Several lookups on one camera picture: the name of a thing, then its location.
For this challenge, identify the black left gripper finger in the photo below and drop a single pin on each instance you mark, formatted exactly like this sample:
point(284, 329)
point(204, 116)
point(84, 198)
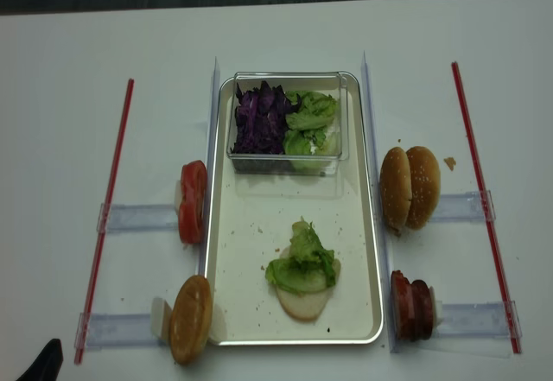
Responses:
point(47, 364)

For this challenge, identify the remaining red tomato slice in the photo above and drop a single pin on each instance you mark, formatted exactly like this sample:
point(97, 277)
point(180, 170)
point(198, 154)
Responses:
point(190, 220)

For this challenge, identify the white pusher block tomato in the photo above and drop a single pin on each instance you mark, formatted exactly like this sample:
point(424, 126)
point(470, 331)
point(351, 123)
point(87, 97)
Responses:
point(178, 196)

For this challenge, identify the white bread slice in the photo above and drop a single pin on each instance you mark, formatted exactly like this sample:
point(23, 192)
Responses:
point(302, 305)

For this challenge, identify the lettuce leaf on bread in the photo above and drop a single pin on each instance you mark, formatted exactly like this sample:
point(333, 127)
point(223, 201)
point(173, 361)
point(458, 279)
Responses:
point(308, 267)

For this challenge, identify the green lettuce in box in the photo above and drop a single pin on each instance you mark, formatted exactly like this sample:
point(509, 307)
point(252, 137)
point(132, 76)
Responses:
point(312, 130)

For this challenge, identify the dark red meat patty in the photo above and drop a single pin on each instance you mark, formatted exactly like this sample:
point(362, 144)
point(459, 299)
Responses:
point(424, 311)

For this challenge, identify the white pusher block meat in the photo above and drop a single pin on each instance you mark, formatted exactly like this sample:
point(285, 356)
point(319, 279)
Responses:
point(436, 309)

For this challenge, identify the brown bread crumb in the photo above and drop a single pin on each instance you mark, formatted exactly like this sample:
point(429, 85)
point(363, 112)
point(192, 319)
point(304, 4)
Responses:
point(450, 162)

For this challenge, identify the lower left clear crossbar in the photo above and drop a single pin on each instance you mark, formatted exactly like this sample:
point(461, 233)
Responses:
point(96, 331)

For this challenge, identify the clear crossbar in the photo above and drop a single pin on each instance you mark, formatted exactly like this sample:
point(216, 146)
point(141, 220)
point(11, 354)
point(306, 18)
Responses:
point(468, 207)
point(96, 331)
point(474, 320)
point(136, 218)

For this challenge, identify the left red strip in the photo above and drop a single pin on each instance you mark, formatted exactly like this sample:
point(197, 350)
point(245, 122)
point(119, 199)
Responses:
point(84, 320)

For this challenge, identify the red strip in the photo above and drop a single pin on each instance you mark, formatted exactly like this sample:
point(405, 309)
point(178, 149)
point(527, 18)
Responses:
point(510, 314)
point(84, 320)

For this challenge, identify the white pusher block bun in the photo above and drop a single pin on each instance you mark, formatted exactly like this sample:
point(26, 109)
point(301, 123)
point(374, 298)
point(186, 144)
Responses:
point(160, 314)

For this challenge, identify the golden bun bottom half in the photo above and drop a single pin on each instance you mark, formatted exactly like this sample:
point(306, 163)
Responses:
point(191, 320)

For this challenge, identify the upper left clear crossbar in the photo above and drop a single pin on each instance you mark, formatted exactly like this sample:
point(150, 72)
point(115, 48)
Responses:
point(136, 218)

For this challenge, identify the silver metal tray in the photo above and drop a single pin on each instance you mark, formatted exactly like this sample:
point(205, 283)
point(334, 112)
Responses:
point(250, 225)

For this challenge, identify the shredded purple cabbage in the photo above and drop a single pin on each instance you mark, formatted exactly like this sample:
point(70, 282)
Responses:
point(261, 120)

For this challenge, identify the clear plastic salad box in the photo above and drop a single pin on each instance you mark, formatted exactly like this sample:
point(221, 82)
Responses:
point(331, 83)

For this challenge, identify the bacon slice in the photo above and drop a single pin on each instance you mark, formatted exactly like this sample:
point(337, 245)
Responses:
point(404, 312)

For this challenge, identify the sesame bun left half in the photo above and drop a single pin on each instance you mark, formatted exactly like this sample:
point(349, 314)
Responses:
point(395, 188)

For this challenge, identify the sesame bun half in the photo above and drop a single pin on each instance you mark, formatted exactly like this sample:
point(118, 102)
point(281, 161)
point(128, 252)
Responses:
point(425, 177)
point(395, 188)

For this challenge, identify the sesame bun right half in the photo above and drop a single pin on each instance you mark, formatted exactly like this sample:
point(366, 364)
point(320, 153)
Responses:
point(425, 177)

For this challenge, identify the lower right clear crossbar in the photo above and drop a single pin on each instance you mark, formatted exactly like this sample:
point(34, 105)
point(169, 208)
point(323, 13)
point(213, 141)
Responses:
point(474, 320)

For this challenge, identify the upper right clear crossbar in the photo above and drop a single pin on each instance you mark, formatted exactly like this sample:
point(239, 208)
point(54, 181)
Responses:
point(468, 207)

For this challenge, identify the right red strip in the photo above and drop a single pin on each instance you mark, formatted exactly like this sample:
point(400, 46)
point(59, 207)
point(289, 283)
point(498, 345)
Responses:
point(510, 314)

